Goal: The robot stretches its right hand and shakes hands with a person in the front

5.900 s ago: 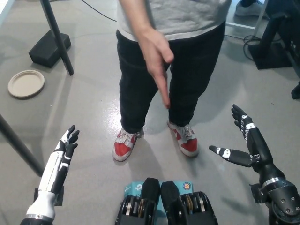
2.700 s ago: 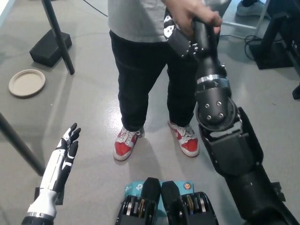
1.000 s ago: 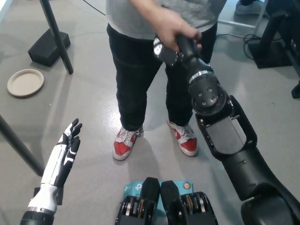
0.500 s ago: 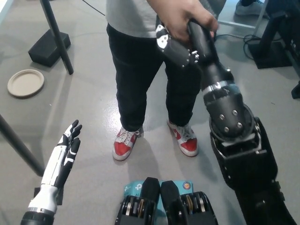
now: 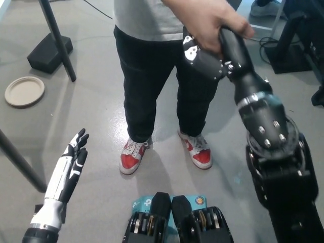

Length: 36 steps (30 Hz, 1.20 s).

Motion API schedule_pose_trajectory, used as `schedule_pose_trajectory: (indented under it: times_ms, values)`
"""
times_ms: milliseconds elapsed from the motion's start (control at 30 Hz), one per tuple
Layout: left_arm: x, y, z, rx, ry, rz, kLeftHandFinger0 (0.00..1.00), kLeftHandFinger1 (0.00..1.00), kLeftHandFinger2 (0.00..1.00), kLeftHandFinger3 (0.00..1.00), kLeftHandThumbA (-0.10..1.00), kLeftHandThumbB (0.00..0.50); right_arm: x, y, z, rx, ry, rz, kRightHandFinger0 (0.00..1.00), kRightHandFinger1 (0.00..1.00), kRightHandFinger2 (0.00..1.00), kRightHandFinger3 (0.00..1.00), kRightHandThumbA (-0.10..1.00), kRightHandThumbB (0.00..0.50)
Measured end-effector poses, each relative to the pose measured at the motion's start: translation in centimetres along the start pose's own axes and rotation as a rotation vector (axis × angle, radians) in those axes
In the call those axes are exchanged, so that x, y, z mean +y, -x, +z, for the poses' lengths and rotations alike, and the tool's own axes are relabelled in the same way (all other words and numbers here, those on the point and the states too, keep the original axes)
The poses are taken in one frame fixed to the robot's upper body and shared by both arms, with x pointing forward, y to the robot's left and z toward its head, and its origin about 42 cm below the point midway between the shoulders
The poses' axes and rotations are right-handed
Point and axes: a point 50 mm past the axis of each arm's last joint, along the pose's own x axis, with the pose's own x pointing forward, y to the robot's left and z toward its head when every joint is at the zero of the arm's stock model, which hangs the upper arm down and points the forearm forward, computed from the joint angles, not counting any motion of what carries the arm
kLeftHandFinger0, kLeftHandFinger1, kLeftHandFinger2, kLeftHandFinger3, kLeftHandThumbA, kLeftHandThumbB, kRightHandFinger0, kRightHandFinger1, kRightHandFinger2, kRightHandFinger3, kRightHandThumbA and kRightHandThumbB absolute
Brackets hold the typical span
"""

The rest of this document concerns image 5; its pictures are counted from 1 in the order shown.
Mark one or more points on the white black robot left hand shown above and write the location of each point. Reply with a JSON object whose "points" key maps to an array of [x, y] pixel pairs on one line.
{"points": [[64, 174]]}

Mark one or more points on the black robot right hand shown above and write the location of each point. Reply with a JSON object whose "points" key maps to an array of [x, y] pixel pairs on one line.
{"points": [[235, 55]]}

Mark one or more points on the person's bare right hand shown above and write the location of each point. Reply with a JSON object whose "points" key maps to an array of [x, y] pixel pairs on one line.
{"points": [[207, 22]]}

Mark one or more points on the person grey shirt black trousers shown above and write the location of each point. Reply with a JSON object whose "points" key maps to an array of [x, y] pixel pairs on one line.
{"points": [[146, 76]]}

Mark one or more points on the robot black feet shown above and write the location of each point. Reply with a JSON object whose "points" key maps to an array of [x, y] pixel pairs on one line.
{"points": [[179, 227]]}

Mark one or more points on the black slanted table leg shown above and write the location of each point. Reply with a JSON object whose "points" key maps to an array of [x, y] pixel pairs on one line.
{"points": [[20, 162]]}

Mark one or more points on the grey sneaker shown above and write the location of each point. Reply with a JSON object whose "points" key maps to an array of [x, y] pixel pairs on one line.
{"points": [[263, 11]]}

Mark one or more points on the black stand with base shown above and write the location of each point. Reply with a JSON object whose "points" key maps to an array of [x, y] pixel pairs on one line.
{"points": [[288, 58]]}

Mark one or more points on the red white sneaker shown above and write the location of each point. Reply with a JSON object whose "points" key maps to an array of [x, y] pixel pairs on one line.
{"points": [[131, 160], [198, 153]]}

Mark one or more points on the black equipment rack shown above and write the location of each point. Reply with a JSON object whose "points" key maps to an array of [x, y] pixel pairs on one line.
{"points": [[318, 50]]}

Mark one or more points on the teal router box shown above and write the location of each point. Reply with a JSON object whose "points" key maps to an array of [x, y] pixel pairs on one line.
{"points": [[144, 202]]}

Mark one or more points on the beige paper plate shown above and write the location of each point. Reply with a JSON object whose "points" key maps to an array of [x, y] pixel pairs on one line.
{"points": [[24, 91]]}

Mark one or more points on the black foam block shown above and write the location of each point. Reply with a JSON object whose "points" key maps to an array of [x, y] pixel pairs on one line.
{"points": [[44, 55]]}

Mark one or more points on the black slanted pole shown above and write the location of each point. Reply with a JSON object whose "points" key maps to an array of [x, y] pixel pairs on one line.
{"points": [[58, 38]]}

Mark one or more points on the white metal frame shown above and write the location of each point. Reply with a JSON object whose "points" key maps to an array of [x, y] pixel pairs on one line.
{"points": [[278, 20]]}

